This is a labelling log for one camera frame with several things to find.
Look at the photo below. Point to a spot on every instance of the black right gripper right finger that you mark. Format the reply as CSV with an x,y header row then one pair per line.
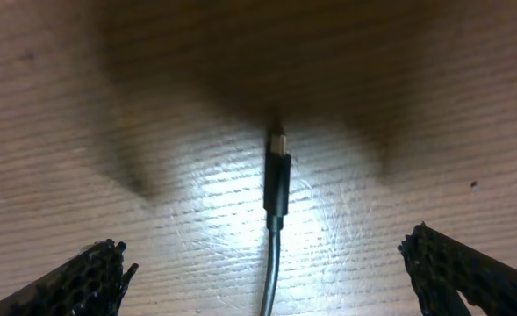
x,y
448,276

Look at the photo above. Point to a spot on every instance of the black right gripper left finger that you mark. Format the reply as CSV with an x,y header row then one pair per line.
x,y
92,283

